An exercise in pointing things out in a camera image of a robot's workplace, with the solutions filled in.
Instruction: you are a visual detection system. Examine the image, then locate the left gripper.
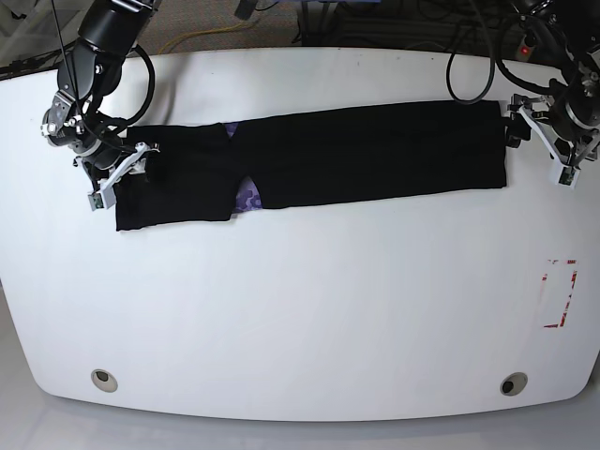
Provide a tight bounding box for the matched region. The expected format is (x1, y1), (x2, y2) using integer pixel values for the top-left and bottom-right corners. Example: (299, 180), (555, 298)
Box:
(505, 88), (599, 162)

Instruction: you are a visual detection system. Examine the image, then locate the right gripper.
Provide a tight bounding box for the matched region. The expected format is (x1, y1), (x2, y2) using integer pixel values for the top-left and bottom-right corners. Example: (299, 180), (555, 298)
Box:
(72, 141), (162, 188)

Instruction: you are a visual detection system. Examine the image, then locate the black T-shirt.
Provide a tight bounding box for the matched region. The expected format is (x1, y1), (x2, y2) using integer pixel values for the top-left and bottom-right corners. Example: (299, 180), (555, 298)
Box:
(115, 101), (507, 231)

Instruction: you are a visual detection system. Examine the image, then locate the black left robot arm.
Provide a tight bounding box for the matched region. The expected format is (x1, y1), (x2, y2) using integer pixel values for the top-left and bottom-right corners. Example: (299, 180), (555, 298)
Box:
(445, 1), (599, 170)

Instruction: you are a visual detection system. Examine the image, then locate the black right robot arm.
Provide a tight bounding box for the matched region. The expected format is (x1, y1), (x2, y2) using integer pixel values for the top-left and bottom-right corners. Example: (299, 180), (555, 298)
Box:
(41, 0), (160, 189)

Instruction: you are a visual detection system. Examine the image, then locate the black power strip red light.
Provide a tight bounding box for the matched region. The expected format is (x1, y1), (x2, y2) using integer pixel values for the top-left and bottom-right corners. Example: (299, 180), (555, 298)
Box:
(516, 29), (538, 62)

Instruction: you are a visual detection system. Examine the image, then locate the black tripod rod on floor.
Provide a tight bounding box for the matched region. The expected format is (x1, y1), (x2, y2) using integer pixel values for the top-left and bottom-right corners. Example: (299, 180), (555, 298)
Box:
(1, 50), (60, 80)

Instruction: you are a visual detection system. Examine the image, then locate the red tape rectangle marking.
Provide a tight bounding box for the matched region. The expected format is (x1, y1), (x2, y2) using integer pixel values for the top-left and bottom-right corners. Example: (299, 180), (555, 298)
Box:
(537, 259), (578, 329)

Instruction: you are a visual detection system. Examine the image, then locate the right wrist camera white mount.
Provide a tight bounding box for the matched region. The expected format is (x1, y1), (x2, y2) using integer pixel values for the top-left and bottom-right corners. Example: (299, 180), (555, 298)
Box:
(88, 143), (153, 211)

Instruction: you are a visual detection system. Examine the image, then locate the left table cable grommet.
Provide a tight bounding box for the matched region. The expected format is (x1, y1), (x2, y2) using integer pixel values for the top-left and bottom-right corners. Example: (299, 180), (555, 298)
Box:
(91, 369), (118, 393)

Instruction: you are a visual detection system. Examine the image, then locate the table cable grommet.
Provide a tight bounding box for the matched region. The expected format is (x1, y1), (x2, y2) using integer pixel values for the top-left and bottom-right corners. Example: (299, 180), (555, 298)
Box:
(500, 372), (528, 397)
(91, 369), (118, 393)

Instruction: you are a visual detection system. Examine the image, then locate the right table cable grommet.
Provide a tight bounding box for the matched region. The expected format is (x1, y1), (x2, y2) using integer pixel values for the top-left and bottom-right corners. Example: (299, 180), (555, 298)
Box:
(500, 372), (528, 397)

